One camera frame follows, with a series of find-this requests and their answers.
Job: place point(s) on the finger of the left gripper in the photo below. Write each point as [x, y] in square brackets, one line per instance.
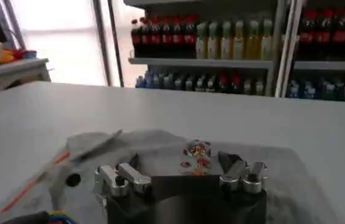
[99, 144]

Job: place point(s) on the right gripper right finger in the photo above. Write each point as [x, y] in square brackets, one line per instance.
[242, 178]

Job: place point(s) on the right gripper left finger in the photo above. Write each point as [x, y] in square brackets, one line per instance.
[120, 179]

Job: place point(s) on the grey printed t-shirt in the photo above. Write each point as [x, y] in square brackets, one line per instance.
[166, 152]

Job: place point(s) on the black slanted pole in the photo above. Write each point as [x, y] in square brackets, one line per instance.
[116, 42]

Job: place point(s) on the grey side table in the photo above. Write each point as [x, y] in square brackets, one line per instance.
[14, 73]

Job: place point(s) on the red cloth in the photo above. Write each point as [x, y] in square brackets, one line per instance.
[23, 54]

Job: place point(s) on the orange cloth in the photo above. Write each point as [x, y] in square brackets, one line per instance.
[5, 57]

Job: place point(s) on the shelf rack of bottles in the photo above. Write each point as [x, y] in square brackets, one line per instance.
[209, 45]
[331, 51]

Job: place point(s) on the grey window frame post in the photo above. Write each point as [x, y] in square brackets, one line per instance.
[102, 42]

